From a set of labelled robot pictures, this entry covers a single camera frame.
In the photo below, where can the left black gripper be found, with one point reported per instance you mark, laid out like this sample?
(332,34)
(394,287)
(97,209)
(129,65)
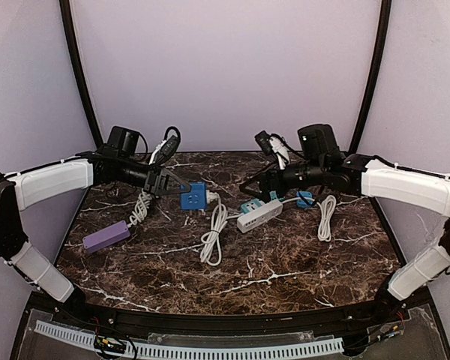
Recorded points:
(152,181)

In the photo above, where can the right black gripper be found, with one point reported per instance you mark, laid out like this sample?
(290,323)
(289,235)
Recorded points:
(268,182)

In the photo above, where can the dark blue cube socket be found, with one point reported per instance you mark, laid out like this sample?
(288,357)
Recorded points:
(196,198)

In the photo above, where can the light blue plug adapter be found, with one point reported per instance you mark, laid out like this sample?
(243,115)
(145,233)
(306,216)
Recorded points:
(305,199)

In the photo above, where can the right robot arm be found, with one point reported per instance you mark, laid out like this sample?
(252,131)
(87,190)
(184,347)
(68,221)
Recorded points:
(372,176)

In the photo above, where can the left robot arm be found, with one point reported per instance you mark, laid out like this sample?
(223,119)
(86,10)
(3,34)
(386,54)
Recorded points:
(21,190)

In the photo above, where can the teal power strip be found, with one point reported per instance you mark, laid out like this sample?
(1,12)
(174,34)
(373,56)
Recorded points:
(254,204)

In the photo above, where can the white power strip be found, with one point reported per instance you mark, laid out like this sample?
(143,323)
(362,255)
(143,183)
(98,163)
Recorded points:
(261,215)

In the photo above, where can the purple power strip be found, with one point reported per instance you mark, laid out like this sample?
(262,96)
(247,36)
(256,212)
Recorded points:
(106,237)

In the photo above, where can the left circuit board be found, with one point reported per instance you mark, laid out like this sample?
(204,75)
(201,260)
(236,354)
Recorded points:
(109,344)

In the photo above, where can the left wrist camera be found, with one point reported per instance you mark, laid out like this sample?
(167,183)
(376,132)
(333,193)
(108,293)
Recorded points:
(123,141)

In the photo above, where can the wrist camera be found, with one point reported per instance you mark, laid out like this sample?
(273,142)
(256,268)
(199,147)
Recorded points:
(123,141)
(317,140)

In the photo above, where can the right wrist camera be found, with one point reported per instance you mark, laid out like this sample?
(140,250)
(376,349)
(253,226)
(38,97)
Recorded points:
(317,140)

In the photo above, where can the black front rail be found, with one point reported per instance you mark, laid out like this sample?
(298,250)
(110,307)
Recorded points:
(331,320)

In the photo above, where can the white slotted cable duct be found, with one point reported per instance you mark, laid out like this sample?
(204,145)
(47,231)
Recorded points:
(167,346)

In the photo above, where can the left black frame post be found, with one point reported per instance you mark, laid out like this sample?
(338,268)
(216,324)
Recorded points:
(78,71)

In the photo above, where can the black frame post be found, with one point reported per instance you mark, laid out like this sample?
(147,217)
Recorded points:
(78,71)
(375,65)

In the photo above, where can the right black frame post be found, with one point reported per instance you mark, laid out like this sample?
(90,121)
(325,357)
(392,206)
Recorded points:
(375,65)

